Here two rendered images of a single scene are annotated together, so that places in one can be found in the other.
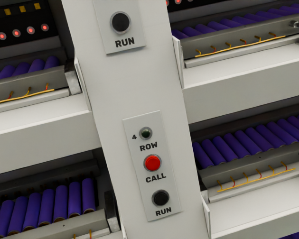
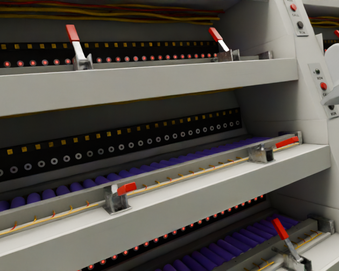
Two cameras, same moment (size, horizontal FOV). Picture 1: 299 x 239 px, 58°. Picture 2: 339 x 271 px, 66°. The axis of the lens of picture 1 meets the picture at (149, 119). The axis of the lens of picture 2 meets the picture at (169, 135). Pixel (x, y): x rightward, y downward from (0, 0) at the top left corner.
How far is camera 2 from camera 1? 0.57 m
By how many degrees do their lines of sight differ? 31
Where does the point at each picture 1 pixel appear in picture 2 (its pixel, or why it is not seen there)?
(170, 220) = (337, 120)
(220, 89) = not seen: hidden behind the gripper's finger
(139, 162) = (318, 85)
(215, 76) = not seen: hidden behind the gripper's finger
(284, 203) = not seen: outside the picture
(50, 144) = (282, 71)
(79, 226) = (284, 137)
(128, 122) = (310, 65)
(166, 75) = (317, 49)
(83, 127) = (293, 65)
